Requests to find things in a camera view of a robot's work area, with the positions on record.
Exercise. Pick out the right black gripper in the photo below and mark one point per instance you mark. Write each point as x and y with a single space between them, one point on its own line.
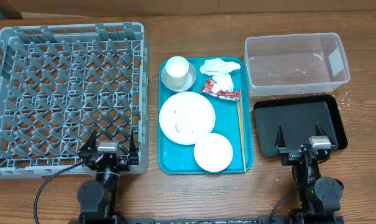
290 155

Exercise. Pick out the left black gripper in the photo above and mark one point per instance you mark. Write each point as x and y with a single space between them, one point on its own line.
124 164

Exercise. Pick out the red sauce packet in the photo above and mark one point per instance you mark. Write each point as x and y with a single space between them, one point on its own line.
209 87

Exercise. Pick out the white plastic cup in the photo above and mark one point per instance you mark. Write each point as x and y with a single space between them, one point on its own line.
177 68

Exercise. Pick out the grey bowl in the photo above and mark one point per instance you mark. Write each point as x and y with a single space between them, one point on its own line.
191 78

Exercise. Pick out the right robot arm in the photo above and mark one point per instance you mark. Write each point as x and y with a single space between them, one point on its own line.
319 196

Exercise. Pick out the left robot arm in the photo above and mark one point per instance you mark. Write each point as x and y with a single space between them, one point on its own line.
98 197

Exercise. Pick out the grey dishwasher rack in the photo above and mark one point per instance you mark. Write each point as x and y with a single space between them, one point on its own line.
59 84

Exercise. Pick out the black plastic tray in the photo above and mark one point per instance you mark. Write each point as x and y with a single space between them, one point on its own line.
297 118

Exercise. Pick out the teal plastic tray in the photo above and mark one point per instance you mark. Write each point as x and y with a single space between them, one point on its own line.
175 158

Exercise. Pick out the left wooden chopstick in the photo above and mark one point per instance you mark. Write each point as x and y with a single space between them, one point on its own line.
241 135

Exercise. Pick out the wooden chopstick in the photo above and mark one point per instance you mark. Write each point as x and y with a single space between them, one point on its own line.
240 101
241 135

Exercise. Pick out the clear plastic bin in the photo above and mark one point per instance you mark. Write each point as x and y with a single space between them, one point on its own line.
295 64

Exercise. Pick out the right wooden chopstick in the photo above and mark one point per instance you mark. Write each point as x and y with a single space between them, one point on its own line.
240 101

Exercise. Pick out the large white plate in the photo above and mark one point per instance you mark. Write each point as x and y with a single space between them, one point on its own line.
187 116

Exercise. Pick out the lower crumpled white napkin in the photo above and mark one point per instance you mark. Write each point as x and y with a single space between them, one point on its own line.
222 83

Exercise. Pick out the crumpled white napkin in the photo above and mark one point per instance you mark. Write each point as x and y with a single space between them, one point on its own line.
218 66
222 83

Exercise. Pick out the upper crumpled white napkin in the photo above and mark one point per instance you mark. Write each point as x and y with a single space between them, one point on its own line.
218 66

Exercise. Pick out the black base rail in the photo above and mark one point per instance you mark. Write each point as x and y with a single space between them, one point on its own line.
259 220

